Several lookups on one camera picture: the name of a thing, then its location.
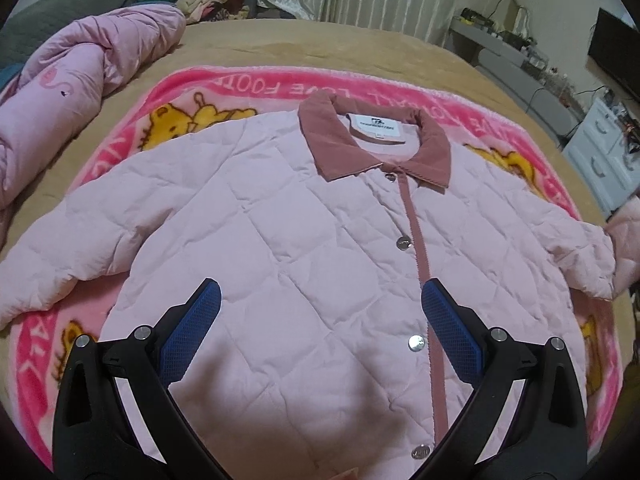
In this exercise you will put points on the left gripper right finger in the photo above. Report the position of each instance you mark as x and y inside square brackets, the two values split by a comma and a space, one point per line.
[524, 419]

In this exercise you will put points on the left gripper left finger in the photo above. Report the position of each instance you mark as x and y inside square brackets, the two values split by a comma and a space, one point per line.
[93, 437]

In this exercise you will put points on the pink quilted jacket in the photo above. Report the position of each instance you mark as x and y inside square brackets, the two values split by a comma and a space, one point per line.
[321, 225]

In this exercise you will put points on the white drawer cabinet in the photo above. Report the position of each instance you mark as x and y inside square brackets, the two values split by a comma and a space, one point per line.
[598, 152]

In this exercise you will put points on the pink cartoon fleece blanket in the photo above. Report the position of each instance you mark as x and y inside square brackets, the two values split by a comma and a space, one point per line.
[192, 100]

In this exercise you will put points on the pink flamingo comforter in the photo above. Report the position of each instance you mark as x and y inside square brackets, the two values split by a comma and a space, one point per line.
[62, 85]

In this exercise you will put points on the grey desk with clutter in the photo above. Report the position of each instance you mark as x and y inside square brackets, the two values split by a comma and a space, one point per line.
[505, 67]

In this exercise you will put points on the tan bed sheet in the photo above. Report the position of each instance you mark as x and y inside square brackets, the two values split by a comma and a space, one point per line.
[277, 44]

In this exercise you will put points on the black television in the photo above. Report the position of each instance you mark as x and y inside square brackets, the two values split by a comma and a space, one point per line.
[614, 46]

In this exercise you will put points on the grey quilted headboard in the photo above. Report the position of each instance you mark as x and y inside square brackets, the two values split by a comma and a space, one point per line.
[27, 30]

